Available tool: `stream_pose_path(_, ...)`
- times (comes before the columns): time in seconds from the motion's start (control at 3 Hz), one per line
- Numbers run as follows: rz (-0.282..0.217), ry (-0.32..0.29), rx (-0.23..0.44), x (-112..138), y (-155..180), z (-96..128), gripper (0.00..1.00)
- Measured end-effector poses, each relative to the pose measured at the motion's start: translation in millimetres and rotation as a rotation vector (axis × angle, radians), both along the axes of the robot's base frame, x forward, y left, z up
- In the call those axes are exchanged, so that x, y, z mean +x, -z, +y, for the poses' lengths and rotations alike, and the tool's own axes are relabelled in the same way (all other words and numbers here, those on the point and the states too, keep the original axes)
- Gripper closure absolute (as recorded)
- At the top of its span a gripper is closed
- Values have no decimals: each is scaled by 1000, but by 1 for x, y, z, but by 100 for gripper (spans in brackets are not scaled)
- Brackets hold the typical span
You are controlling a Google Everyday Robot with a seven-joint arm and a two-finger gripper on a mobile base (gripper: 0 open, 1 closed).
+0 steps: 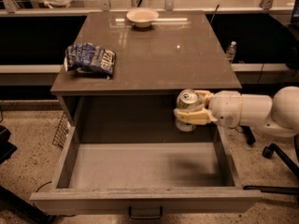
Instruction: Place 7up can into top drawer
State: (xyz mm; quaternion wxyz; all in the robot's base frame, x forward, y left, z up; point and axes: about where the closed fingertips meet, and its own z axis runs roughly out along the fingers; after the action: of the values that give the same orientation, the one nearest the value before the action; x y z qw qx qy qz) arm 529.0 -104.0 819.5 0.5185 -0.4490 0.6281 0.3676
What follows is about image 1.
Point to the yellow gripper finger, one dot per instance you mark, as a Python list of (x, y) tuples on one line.
[(200, 117), (204, 97)]

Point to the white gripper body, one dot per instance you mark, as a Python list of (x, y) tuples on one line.
[(224, 107)]

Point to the silver green 7up can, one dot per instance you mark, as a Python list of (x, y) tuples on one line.
[(187, 100)]

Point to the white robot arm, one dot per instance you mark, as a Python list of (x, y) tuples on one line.
[(277, 115)]

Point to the grey cabinet with glossy top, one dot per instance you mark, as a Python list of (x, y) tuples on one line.
[(179, 51)]

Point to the open grey top drawer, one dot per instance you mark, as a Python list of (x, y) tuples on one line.
[(125, 151)]

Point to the black table leg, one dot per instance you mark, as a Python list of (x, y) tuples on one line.
[(249, 135)]

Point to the clear plastic water bottle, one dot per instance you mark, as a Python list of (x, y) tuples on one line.
[(231, 51)]

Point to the black chair base with caster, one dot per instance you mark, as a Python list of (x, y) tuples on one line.
[(280, 166)]

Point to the white ceramic bowl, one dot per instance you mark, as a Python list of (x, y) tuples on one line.
[(142, 17)]

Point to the blue chip bag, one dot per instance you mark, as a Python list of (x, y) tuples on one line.
[(89, 59)]

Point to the black equipment at left edge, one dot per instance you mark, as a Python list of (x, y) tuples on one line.
[(6, 148)]

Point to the black drawer handle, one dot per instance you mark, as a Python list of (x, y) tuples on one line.
[(147, 214)]

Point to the black wire mesh rack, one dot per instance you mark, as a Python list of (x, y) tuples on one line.
[(61, 132)]

